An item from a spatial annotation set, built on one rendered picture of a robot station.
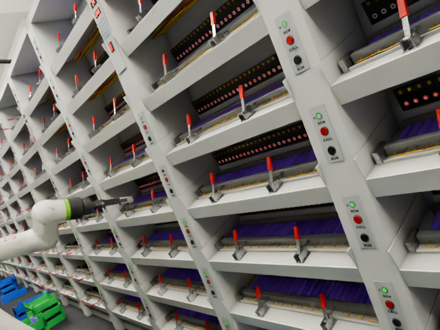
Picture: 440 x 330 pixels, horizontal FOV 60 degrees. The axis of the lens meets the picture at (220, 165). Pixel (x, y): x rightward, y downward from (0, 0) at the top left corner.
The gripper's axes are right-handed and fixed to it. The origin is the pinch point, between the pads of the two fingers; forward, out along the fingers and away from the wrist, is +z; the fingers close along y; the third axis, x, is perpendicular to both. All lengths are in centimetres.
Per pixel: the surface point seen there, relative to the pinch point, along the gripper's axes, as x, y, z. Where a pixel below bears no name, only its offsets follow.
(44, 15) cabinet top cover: 92, -9, -21
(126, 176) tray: 9.1, 17.0, -4.8
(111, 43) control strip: 52, 51, -17
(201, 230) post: -17, 54, 4
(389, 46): 14, 135, -1
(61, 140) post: 49, -86, -1
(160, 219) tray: -11.0, 30.9, 0.3
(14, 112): 88, -156, -14
